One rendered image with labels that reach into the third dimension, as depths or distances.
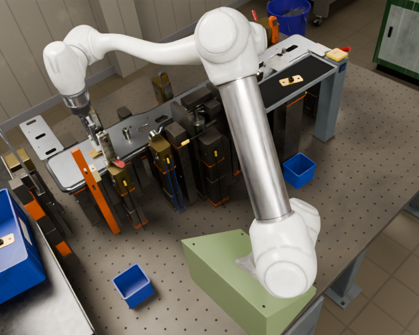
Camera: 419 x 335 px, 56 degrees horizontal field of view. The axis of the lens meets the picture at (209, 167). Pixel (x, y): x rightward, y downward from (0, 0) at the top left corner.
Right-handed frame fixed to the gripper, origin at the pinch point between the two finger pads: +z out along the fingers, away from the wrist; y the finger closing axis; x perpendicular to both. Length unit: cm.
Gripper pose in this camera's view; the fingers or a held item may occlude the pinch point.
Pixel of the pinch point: (96, 142)
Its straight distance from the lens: 157.6
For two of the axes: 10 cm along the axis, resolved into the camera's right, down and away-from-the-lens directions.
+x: -8.0, 5.0, -3.5
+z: 1.0, 6.7, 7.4
